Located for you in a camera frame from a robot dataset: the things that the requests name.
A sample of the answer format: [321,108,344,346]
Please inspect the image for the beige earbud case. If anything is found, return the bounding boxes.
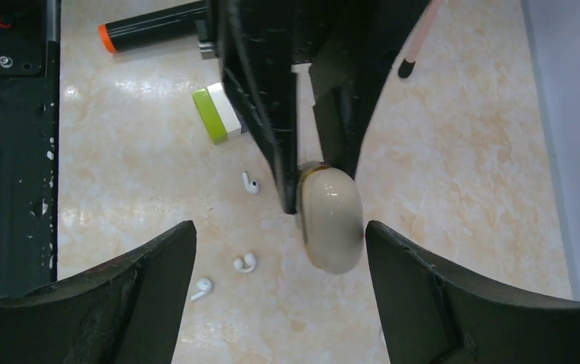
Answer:
[296,161,365,275]

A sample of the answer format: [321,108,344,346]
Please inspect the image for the pink perforated music stand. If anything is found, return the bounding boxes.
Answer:
[397,0,445,79]

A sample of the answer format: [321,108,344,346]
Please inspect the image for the white earbud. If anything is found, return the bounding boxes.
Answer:
[242,171,259,194]
[190,278,213,302]
[233,253,258,274]

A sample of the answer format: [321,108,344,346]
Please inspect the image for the black marker orange cap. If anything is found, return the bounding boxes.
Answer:
[98,1,207,54]

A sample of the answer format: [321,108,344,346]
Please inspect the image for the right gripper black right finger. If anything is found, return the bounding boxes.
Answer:
[365,221,580,363]

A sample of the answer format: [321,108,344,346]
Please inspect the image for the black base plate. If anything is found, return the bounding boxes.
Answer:
[0,1,61,297]

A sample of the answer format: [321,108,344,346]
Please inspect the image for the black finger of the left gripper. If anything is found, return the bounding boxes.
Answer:
[309,0,428,177]
[218,1,298,215]

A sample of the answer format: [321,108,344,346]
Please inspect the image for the purple white green block stack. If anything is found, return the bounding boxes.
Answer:
[192,82,248,145]

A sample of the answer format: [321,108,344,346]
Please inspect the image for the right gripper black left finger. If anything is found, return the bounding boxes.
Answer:
[0,221,196,363]

